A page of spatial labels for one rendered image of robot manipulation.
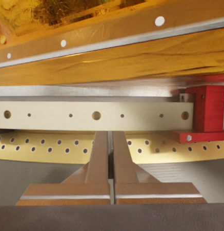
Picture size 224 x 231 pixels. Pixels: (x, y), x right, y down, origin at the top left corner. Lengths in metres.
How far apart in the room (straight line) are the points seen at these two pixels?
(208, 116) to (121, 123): 0.14
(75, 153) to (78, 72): 0.14
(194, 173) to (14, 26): 0.43
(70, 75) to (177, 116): 0.19
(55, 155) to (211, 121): 0.27
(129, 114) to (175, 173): 0.13
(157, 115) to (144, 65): 0.09
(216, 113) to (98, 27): 0.22
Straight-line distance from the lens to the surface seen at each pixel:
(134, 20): 0.24
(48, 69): 0.32
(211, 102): 0.29
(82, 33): 0.28
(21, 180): 0.34
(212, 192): 0.35
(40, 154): 0.32
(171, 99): 0.34
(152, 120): 0.27
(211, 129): 0.30
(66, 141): 0.31
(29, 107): 0.30
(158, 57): 0.22
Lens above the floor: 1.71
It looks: 5 degrees down
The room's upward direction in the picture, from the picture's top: straight up
